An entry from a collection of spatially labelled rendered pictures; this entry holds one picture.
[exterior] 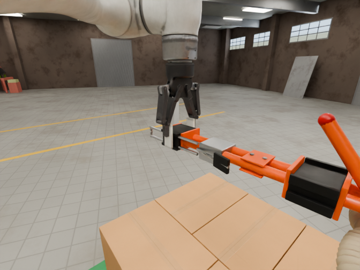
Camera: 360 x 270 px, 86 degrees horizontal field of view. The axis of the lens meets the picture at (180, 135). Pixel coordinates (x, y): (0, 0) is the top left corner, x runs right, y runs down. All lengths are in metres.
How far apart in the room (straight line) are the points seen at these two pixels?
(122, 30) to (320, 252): 1.35
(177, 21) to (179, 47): 0.05
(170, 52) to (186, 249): 0.99
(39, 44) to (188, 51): 14.96
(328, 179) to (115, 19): 0.53
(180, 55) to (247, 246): 1.05
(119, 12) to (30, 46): 15.00
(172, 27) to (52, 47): 14.76
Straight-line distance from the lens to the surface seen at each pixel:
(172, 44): 0.50
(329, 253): 1.42
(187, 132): 0.54
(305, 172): 0.42
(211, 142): 0.49
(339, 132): 0.39
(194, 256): 1.17
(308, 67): 10.82
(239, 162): 0.44
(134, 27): 0.55
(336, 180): 0.42
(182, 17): 0.50
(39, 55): 15.37
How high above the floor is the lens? 1.47
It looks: 20 degrees down
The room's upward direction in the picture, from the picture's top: straight up
